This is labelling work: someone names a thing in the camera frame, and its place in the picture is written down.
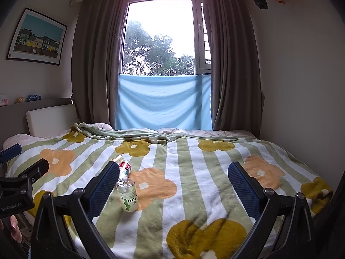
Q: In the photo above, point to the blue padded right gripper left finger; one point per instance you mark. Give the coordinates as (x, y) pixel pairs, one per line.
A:
(51, 237)

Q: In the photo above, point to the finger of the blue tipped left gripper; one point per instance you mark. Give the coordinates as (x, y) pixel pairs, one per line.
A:
(10, 153)

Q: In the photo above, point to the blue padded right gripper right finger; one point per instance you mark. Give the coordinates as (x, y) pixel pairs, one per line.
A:
(265, 205)

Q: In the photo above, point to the green grape label clear cup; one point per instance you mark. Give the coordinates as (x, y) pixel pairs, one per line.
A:
(127, 194)

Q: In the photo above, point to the red label clear cup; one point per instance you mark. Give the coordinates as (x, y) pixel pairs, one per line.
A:
(124, 169)

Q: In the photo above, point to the person's left hand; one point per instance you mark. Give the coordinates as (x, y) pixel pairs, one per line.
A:
(15, 231)

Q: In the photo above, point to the grey headboard shelf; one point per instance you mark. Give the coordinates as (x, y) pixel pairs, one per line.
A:
(13, 117)

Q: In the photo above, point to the white headboard cushion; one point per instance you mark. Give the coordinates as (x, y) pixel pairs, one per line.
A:
(51, 121)

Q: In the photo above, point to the small orange figurine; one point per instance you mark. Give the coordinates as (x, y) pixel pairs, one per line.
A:
(19, 100)

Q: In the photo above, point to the blue bottle on shelf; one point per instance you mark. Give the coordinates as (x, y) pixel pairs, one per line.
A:
(31, 98)

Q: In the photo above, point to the floral striped blanket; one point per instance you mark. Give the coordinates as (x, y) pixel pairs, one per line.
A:
(187, 206)

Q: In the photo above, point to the framed city picture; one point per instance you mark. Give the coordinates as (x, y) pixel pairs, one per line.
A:
(37, 38)

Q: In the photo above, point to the right brown curtain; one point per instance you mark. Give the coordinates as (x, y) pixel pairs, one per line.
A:
(236, 100)

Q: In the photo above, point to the brown curtain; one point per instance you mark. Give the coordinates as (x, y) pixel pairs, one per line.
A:
(96, 57)
(236, 100)

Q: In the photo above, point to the left brown curtain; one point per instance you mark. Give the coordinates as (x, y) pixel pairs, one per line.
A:
(96, 57)

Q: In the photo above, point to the light blue hanging cloth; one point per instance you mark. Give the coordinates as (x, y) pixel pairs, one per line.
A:
(156, 102)

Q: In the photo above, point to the window with white frame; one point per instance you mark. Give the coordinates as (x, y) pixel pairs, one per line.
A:
(166, 38)

